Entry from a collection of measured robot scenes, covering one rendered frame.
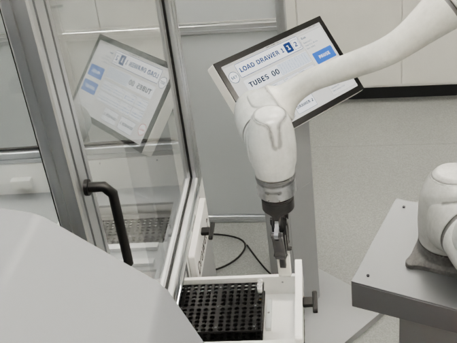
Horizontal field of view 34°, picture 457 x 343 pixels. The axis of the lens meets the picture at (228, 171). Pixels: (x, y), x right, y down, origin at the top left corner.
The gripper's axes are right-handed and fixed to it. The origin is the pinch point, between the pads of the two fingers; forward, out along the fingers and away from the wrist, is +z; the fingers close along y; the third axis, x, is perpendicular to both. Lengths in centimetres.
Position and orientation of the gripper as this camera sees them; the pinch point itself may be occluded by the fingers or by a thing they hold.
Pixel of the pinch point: (283, 263)
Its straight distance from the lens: 180.7
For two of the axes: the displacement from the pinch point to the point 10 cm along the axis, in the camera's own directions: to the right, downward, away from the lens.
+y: -2.0, 5.2, -8.3
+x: 9.7, 0.1, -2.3
